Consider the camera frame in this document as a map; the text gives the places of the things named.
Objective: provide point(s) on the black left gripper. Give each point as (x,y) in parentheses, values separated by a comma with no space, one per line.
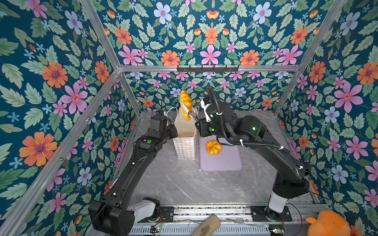
(173,129)

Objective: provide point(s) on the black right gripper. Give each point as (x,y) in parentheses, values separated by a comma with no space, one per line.
(203,124)

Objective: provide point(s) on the golden croissant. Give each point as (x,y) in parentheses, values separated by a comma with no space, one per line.
(185,100)

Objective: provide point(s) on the white paper bag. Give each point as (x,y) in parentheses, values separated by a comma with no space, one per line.
(186,140)

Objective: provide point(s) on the pumpkin shaped bread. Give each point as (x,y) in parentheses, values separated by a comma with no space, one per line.
(213,147)

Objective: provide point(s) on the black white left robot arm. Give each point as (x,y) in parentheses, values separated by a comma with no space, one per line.
(113,214)

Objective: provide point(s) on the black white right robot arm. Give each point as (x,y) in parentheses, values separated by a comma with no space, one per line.
(303,186)

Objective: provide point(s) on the brown cylindrical roll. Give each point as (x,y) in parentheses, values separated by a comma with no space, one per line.
(208,227)

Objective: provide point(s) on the orange plush toy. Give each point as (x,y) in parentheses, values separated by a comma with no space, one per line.
(328,223)

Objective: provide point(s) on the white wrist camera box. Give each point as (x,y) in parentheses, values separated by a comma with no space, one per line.
(207,108)

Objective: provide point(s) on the black hook rail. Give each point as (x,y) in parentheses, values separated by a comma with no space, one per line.
(208,68)

